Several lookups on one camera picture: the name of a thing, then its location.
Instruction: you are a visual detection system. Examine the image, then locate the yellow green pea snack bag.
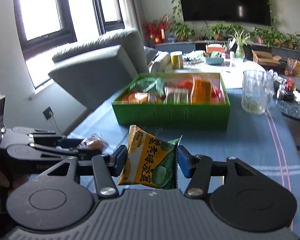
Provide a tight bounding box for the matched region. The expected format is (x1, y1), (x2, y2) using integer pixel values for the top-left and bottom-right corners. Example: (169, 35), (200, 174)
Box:
(117, 125), (181, 190)

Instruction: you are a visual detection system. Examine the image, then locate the dark round side table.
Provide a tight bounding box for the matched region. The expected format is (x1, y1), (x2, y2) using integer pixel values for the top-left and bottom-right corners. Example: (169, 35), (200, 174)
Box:
(273, 75), (300, 121)

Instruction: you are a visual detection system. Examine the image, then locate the blue snack tray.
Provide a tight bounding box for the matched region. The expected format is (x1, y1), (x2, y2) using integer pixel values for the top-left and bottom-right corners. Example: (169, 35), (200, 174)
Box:
(205, 56), (224, 66)

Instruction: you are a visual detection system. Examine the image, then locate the round white coffee table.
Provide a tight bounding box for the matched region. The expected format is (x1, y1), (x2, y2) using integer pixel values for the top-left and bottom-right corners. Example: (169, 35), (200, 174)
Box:
(165, 59), (265, 89)

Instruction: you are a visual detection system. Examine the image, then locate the blue striped tablecloth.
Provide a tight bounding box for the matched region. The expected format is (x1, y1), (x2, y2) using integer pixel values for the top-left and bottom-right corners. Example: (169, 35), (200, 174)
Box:
(27, 87), (300, 240)

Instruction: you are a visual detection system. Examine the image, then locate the black wall television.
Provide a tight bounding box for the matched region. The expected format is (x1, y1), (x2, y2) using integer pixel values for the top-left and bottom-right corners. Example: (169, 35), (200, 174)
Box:
(180, 0), (271, 25)

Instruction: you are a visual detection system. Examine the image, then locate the yellow tin can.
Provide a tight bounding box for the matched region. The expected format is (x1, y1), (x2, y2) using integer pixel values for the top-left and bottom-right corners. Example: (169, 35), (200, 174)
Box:
(170, 51), (184, 70)

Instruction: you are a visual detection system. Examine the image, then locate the glass vase with plant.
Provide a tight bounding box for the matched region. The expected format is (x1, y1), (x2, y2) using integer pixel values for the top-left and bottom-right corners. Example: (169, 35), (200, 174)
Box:
(232, 29), (250, 60)

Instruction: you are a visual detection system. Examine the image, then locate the open cardboard box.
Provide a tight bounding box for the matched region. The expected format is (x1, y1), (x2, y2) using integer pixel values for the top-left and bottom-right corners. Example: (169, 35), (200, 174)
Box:
(251, 50), (281, 67)

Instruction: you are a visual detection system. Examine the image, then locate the wall power socket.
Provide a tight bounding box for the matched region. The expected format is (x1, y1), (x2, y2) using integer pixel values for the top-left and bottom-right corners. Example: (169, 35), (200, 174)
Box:
(43, 107), (53, 120)

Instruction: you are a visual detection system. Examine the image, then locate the light green snack bag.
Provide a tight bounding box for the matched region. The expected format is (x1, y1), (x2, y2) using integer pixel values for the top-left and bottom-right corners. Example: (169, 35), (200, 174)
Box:
(129, 77), (166, 96)

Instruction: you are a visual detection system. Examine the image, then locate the grey tv cabinet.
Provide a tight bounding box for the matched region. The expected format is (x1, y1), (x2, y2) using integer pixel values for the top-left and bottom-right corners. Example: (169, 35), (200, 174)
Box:
(154, 39), (300, 55)

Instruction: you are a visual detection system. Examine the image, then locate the green cardboard box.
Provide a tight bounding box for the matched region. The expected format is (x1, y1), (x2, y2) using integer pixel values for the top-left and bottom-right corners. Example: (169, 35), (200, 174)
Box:
(112, 73), (230, 131)

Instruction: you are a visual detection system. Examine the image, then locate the red flower decoration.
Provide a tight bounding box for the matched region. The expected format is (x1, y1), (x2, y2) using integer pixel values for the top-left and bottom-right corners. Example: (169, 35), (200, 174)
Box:
(142, 14), (170, 44)

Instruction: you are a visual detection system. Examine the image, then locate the orange gift bag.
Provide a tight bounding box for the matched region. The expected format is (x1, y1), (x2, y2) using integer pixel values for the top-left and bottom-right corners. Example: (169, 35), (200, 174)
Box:
(284, 58), (300, 77)

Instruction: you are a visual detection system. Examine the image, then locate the orange rice cracker pack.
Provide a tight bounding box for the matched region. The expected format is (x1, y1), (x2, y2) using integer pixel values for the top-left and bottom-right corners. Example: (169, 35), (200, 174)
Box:
(191, 76), (212, 104)

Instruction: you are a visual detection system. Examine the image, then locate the grey sofa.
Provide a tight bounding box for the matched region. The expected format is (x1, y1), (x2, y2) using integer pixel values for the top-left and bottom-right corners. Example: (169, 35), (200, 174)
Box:
(47, 28), (171, 111)

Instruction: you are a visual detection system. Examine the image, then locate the small brown snack packet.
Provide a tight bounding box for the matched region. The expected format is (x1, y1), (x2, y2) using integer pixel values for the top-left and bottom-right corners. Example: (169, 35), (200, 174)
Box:
(77, 133), (109, 152)

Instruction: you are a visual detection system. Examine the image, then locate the clear glass mug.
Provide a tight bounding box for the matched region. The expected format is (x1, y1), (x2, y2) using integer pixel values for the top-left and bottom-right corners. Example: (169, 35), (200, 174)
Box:
(241, 70), (274, 115)

